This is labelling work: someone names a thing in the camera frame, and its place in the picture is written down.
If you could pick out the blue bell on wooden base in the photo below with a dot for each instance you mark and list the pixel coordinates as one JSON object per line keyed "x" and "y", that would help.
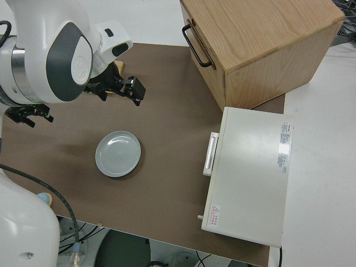
{"x": 44, "y": 198}

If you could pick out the dark gray round base plate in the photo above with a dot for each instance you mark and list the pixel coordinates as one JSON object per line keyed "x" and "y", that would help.
{"x": 122, "y": 250}

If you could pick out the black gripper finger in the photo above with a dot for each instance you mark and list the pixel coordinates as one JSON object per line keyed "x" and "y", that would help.
{"x": 137, "y": 101}
{"x": 103, "y": 96}
{"x": 49, "y": 116}
{"x": 31, "y": 122}

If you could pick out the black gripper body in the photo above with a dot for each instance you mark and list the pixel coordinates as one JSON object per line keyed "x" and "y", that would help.
{"x": 130, "y": 87}
{"x": 25, "y": 111}

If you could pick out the large wooden box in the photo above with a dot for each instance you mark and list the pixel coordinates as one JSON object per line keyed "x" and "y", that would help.
{"x": 264, "y": 41}

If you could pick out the brown table mat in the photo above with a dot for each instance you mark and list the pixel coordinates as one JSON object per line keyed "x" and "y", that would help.
{"x": 167, "y": 125}

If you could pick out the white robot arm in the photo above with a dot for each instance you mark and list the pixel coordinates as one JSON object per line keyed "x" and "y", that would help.
{"x": 33, "y": 41}

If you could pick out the white toaster oven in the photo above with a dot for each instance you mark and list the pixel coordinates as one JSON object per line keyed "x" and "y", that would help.
{"x": 250, "y": 172}

